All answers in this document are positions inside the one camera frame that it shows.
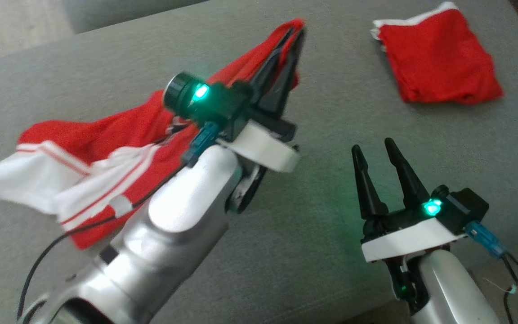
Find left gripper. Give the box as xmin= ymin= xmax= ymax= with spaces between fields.
xmin=214 ymin=28 xmax=307 ymax=174

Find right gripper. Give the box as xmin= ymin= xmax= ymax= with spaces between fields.
xmin=351 ymin=137 xmax=467 ymax=264

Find red shorts with white stripe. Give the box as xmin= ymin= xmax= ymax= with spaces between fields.
xmin=371 ymin=1 xmax=505 ymax=105

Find red white printed jersey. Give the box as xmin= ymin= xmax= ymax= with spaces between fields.
xmin=0 ymin=18 xmax=307 ymax=251

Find left blue cable connector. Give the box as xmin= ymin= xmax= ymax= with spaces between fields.
xmin=181 ymin=121 xmax=220 ymax=167

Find blue cable connector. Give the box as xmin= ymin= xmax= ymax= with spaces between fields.
xmin=181 ymin=121 xmax=220 ymax=167
xmin=465 ymin=220 xmax=508 ymax=259

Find right blue cable connector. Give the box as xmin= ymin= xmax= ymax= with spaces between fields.
xmin=465 ymin=220 xmax=508 ymax=259

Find left thin black cable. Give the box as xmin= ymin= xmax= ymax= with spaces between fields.
xmin=16 ymin=164 xmax=188 ymax=321

